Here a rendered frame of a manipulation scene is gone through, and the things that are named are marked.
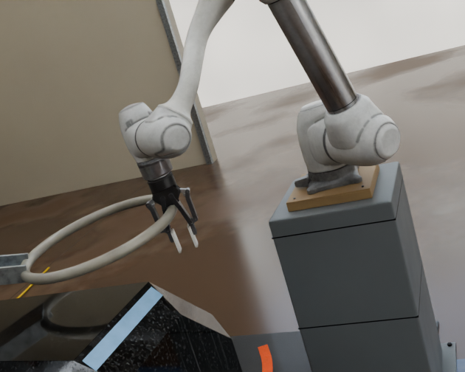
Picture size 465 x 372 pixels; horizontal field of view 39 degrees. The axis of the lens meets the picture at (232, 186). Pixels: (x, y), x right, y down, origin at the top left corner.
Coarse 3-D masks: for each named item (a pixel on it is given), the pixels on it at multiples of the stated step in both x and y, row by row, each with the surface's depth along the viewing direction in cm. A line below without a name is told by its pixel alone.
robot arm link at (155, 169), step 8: (152, 160) 180; (160, 160) 181; (168, 160) 184; (144, 168) 181; (152, 168) 181; (160, 168) 181; (168, 168) 183; (144, 176) 183; (152, 176) 182; (160, 176) 183
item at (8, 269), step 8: (0, 256) 190; (8, 256) 191; (16, 256) 191; (24, 256) 192; (0, 264) 191; (8, 264) 191; (16, 264) 192; (24, 264) 182; (0, 272) 180; (8, 272) 181; (16, 272) 181; (0, 280) 181; (8, 280) 181; (16, 280) 182
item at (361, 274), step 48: (288, 192) 236; (384, 192) 207; (288, 240) 213; (336, 240) 208; (384, 240) 203; (288, 288) 219; (336, 288) 214; (384, 288) 209; (336, 336) 220; (384, 336) 215; (432, 336) 233
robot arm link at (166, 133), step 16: (208, 0) 185; (224, 0) 186; (208, 16) 185; (192, 32) 183; (208, 32) 186; (192, 48) 179; (192, 64) 175; (192, 80) 171; (176, 96) 169; (192, 96) 170; (160, 112) 166; (176, 112) 166; (144, 128) 168; (160, 128) 162; (176, 128) 161; (144, 144) 168; (160, 144) 162; (176, 144) 162
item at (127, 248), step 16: (112, 208) 212; (128, 208) 212; (176, 208) 188; (80, 224) 210; (160, 224) 177; (48, 240) 204; (144, 240) 172; (32, 256) 195; (112, 256) 169; (48, 272) 172; (64, 272) 169; (80, 272) 168
